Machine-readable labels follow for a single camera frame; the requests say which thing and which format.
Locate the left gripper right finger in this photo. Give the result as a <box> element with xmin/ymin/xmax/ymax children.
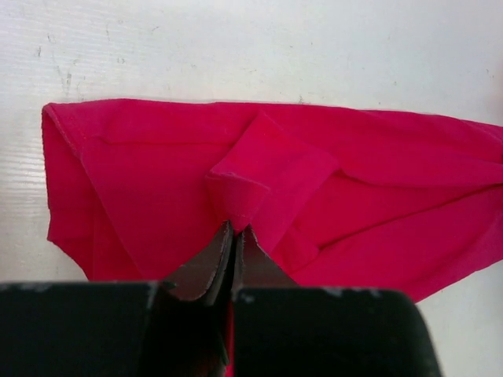
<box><xmin>232</xmin><ymin>228</ymin><xmax>442</xmax><ymax>376</ymax></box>

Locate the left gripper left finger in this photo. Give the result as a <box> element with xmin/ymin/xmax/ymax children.
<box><xmin>1</xmin><ymin>223</ymin><xmax>233</xmax><ymax>376</ymax></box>

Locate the magenta t shirt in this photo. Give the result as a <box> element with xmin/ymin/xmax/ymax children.
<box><xmin>41</xmin><ymin>97</ymin><xmax>503</xmax><ymax>377</ymax></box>

